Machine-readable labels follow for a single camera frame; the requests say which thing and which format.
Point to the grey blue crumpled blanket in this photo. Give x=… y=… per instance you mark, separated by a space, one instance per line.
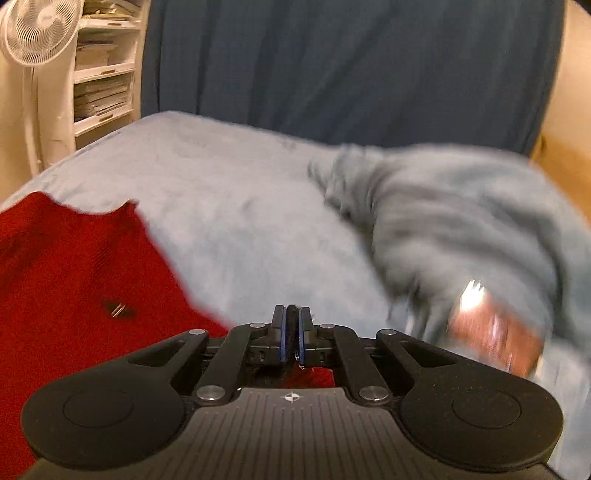
x=440 y=217

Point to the white bookshelf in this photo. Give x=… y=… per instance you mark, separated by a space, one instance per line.
x=107 y=68

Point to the red knit garment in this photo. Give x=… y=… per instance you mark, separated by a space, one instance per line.
x=78 y=289

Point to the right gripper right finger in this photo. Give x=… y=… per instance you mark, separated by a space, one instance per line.
x=305 y=344

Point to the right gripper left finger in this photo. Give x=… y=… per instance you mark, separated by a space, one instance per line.
x=268 y=344

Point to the light blue fleece bed sheet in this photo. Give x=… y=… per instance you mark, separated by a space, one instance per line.
x=244 y=227

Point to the dark blue curtain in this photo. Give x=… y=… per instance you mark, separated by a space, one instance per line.
x=371 y=73

